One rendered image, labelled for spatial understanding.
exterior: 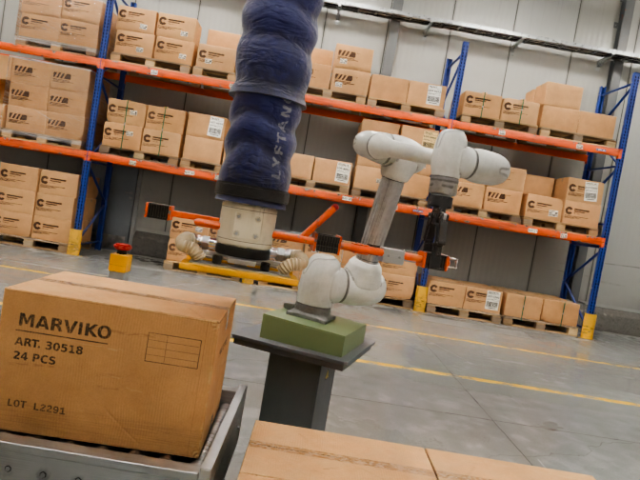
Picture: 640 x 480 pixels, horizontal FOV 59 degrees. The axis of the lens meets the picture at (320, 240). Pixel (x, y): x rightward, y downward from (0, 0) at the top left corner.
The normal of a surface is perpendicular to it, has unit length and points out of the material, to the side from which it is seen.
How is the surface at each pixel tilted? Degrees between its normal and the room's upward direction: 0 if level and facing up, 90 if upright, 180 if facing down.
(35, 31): 89
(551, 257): 90
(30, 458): 90
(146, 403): 90
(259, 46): 80
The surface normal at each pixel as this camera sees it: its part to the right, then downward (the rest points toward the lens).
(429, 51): 0.03, 0.06
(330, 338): -0.32, 0.00
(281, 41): 0.18, -0.21
